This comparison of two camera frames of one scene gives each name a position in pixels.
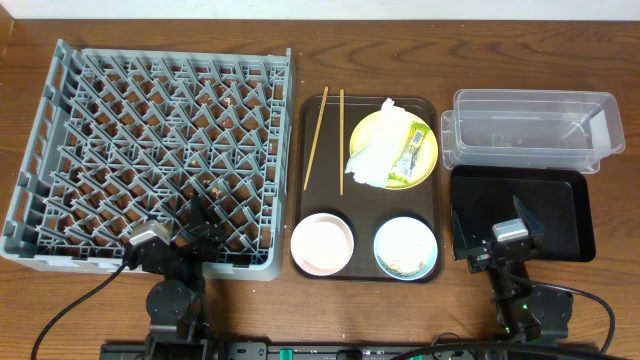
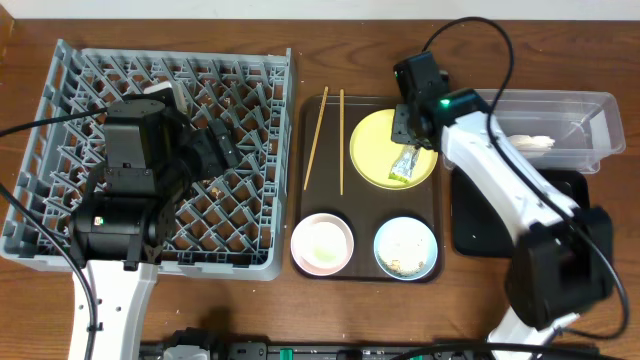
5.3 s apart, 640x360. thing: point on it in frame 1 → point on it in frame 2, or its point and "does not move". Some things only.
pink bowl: [322, 244] does not move
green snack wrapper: [403, 168] does not move
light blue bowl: [405, 248] does not move
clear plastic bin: [532, 128] does not move
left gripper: [176, 248] → [220, 145]
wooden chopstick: [325, 94] does not move
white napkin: [373, 162] → [534, 143]
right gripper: [535, 226] → [399, 130]
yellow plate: [364, 131] does not move
